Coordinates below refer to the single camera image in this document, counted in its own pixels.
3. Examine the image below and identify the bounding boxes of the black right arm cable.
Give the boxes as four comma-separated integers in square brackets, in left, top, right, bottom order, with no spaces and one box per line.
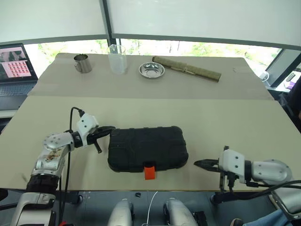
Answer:
[227,173,301,201]

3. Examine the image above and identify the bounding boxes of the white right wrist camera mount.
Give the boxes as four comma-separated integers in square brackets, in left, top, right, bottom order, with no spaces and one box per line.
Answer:
[217,149,246,184]

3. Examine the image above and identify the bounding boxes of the clear plastic measuring beaker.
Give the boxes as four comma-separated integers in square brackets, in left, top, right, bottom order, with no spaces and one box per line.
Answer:
[107,44,128,75]

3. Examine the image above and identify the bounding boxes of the rolled bamboo mat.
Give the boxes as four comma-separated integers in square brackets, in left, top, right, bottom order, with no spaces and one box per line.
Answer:
[151,56,222,83]

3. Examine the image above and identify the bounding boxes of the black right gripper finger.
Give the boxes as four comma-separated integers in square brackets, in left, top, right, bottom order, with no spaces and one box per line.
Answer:
[199,164,219,172]
[193,159,219,167]

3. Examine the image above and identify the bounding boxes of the silver rounded robot leg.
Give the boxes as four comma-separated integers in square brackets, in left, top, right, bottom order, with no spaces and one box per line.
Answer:
[107,199,134,226]
[163,197,198,226]

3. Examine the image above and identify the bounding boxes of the steel mug with handle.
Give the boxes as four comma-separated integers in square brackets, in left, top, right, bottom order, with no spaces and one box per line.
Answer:
[73,53,93,73]

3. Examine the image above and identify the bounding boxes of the white roller blind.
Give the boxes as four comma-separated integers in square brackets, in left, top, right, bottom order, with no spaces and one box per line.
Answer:
[0,0,107,43]
[107,0,301,47]

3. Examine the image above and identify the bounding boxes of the round steel bowl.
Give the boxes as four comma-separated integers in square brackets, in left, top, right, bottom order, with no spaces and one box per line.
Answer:
[138,62,166,79]

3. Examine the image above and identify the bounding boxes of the open laptop computer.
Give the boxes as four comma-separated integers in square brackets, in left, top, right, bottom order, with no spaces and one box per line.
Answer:
[0,43,39,111]

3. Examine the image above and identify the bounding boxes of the grey monitor screen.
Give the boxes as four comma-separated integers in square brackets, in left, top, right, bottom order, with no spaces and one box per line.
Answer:
[265,48,301,88]

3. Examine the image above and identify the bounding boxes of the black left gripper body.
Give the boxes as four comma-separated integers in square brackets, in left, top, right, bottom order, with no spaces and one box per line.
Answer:
[87,126,107,145]

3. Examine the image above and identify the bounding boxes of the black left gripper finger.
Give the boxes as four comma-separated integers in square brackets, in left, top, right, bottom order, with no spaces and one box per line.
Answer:
[102,126,117,137]
[93,138,103,154]

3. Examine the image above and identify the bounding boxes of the blue jeans leg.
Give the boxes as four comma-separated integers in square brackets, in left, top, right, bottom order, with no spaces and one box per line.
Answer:
[248,208,301,226]

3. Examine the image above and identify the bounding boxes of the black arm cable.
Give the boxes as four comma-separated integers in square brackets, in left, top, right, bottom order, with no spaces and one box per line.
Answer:
[227,173,301,201]
[57,107,85,226]

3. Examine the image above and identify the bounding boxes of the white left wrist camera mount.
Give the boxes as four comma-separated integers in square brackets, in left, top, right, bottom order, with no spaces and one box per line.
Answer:
[76,113,99,148]

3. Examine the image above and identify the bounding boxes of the dark table leg base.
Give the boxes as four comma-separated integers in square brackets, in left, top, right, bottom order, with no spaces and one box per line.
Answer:
[210,192,236,205]
[56,190,83,205]

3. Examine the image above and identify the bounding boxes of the thin white cable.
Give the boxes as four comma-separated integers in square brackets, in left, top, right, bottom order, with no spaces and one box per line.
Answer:
[146,191,159,226]

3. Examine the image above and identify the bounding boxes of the person in dark clothes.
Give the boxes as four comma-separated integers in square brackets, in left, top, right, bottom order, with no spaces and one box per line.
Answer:
[279,77,301,132]

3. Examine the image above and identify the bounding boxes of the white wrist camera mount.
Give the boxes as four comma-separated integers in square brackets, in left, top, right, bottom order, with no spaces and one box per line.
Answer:
[76,113,99,148]
[217,149,246,184]

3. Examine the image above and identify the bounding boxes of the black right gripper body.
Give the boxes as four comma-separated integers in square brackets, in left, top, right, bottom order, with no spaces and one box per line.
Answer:
[212,158,236,192]

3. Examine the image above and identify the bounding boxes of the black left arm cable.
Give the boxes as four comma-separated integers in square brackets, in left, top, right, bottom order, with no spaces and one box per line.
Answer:
[57,107,85,226]

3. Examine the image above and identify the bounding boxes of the black case with orange latch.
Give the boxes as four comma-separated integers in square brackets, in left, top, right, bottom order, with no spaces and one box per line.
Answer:
[107,126,190,181]

